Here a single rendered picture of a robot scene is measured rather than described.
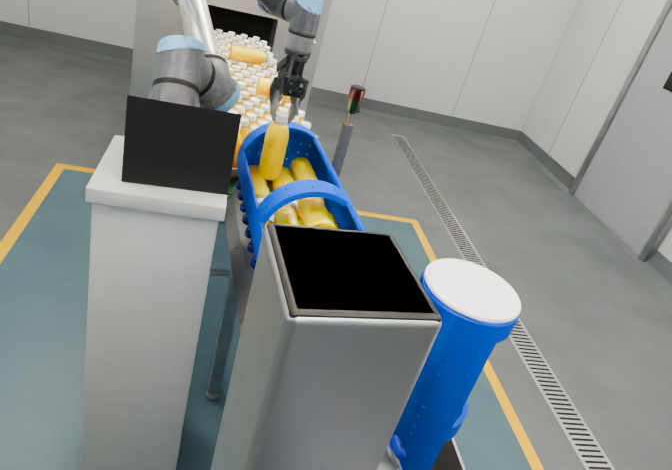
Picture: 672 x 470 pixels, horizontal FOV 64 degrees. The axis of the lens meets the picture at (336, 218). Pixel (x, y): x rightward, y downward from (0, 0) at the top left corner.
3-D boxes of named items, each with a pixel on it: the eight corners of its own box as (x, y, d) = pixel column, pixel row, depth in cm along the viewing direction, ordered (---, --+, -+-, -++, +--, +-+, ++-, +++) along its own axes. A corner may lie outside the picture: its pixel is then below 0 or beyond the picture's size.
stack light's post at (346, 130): (289, 326, 275) (345, 125, 223) (288, 321, 278) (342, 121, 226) (297, 326, 276) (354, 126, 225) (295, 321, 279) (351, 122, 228)
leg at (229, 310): (205, 400, 223) (229, 279, 193) (204, 389, 227) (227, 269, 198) (219, 400, 225) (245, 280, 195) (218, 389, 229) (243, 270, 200)
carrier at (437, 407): (356, 528, 176) (432, 518, 186) (449, 324, 135) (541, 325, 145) (333, 451, 199) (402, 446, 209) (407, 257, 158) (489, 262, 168)
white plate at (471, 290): (451, 320, 135) (450, 323, 135) (541, 321, 144) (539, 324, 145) (410, 255, 157) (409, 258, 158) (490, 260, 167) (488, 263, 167)
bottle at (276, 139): (263, 181, 163) (276, 124, 154) (252, 170, 167) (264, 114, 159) (283, 180, 167) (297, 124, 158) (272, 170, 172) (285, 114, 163)
